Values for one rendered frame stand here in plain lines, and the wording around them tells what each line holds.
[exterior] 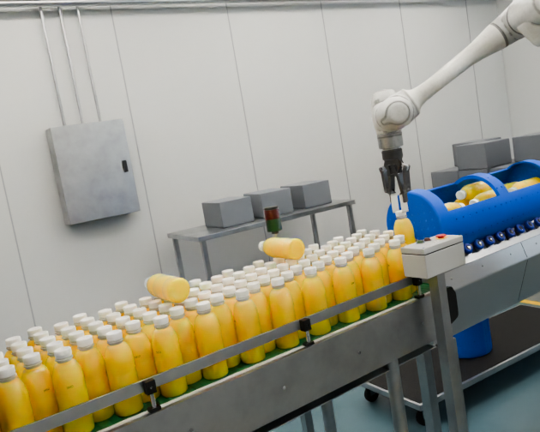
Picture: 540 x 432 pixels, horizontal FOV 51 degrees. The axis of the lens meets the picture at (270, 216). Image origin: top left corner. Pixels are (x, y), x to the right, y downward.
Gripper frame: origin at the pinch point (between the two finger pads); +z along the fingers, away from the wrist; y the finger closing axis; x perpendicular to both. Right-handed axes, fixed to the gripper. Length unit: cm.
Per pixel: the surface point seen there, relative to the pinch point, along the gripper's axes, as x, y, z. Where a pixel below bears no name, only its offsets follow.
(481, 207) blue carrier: -41.1, -5.2, 9.8
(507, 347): -119, 45, 107
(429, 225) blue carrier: -14.9, -0.1, 11.5
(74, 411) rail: 129, -11, 24
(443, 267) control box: 10.7, -24.9, 19.9
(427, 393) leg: -16, 15, 85
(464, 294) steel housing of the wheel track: -24.6, -4.0, 41.8
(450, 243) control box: 5.6, -24.9, 12.7
